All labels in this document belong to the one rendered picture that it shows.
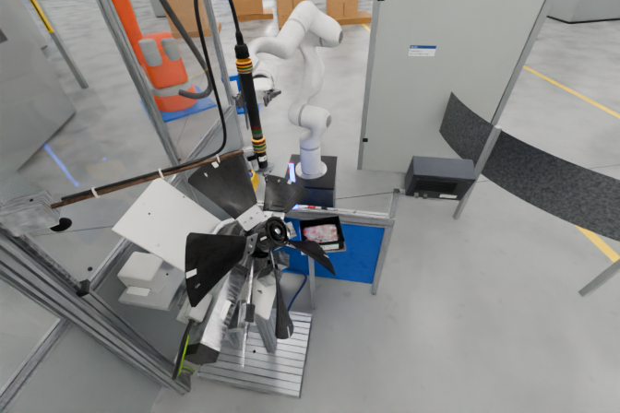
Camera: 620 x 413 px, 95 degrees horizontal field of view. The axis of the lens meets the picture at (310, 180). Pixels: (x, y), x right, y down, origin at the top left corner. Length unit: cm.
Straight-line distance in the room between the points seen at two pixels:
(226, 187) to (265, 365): 129
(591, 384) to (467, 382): 71
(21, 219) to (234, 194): 56
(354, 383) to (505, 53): 258
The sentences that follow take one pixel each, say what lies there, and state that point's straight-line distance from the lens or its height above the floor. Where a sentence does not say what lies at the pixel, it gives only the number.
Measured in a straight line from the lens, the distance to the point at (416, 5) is 258.
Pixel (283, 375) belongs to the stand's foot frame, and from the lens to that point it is 205.
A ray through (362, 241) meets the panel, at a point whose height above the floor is 61.
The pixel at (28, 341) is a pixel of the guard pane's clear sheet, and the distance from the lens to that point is 144.
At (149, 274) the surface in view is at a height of 97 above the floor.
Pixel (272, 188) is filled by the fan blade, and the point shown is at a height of 118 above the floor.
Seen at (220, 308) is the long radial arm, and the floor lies 113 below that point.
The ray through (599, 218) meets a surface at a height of 66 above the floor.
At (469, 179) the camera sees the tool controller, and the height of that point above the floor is 122.
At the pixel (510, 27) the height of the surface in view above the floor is 145.
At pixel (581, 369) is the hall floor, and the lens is 264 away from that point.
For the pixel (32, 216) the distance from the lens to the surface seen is 100.
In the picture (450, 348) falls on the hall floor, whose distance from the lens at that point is 231.
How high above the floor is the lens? 206
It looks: 42 degrees down
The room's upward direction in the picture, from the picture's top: 3 degrees counter-clockwise
